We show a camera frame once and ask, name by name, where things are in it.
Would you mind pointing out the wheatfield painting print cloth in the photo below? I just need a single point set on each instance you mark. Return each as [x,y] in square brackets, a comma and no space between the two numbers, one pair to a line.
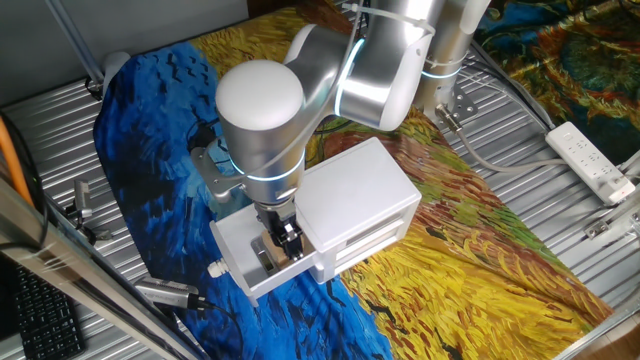
[475,280]

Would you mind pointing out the white power strip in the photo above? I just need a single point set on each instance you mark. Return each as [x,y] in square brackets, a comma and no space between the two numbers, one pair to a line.
[585,160]

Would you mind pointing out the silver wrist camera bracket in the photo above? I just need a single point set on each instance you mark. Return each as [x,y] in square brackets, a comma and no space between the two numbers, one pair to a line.
[215,180]

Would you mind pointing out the aluminium frame bar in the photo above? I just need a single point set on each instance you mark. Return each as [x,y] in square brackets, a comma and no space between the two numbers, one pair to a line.
[75,272]

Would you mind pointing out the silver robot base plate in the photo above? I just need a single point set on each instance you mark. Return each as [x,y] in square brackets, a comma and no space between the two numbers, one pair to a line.
[465,105]

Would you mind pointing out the silver exterior camera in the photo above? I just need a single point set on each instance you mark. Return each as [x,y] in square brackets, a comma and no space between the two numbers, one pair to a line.
[165,294]
[82,197]

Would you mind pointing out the silver angle bracket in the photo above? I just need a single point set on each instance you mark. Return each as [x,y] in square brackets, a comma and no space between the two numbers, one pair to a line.
[597,230]

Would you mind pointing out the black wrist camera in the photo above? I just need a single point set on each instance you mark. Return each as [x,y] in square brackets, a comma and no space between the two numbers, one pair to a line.
[200,136]

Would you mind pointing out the grey metal pole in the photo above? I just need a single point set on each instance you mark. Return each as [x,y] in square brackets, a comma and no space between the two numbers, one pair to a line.
[77,42]

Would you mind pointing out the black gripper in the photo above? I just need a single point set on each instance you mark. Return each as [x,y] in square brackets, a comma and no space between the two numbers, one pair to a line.
[275,212]

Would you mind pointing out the black computer keyboard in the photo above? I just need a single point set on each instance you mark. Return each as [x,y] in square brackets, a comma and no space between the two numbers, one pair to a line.
[45,320]

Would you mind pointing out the silver digital pocket scale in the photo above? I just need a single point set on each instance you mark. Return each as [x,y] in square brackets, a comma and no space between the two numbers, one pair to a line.
[262,257]

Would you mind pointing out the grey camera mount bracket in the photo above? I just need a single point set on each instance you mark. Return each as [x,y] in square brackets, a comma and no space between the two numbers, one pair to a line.
[86,227]

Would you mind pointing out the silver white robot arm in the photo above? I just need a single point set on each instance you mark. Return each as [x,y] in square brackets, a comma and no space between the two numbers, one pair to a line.
[260,130]

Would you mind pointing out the white plastic drawer cabinet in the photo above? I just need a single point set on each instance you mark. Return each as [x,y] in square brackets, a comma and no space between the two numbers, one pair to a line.
[357,190]

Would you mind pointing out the large light wooden block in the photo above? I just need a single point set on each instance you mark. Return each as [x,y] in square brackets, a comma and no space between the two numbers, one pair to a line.
[277,255]

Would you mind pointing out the sunflower painting print cloth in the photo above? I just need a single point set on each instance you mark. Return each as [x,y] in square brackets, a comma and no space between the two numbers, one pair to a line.
[565,60]

